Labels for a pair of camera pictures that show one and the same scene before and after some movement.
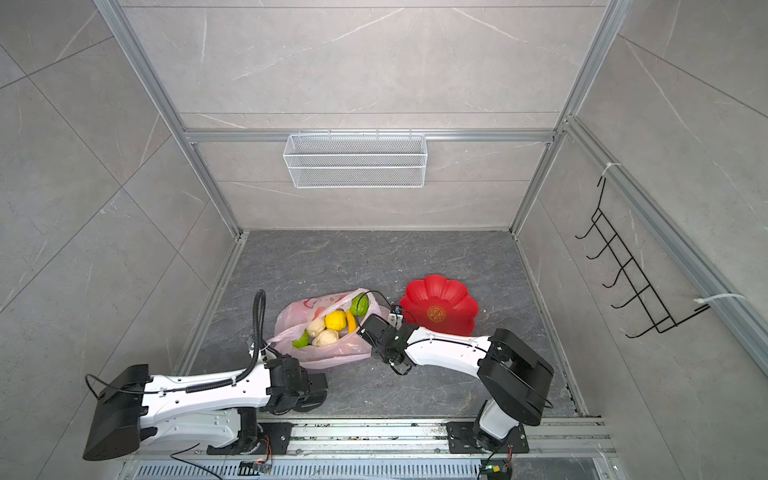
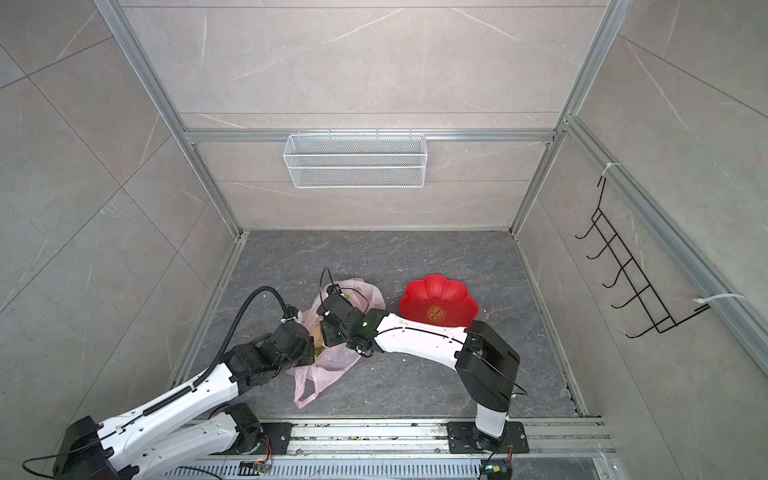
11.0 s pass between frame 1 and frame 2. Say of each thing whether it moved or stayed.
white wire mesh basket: stayed
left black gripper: moved
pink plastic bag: moved
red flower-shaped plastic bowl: stayed
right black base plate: stayed
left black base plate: stayed
